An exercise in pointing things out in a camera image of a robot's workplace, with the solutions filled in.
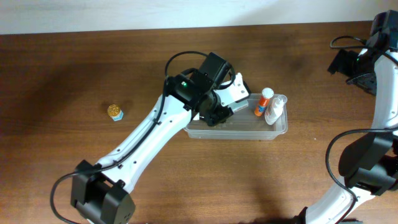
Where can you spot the clear plastic container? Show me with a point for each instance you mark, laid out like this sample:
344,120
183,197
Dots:
243,125

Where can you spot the white spray bottle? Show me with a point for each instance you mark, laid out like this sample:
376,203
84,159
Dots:
275,109

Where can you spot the white green medicine box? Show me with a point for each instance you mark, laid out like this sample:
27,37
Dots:
235,107

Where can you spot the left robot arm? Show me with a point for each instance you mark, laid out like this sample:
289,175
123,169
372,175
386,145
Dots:
101,192

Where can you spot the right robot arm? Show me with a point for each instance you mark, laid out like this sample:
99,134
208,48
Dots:
367,167

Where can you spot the small gold-lid jar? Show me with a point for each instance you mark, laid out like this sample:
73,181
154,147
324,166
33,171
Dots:
115,112

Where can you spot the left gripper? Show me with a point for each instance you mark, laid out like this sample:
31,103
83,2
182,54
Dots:
221,112

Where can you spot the orange tube white cap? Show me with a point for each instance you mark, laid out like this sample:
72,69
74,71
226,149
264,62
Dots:
266,96

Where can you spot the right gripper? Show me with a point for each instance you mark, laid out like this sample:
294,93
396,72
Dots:
342,63

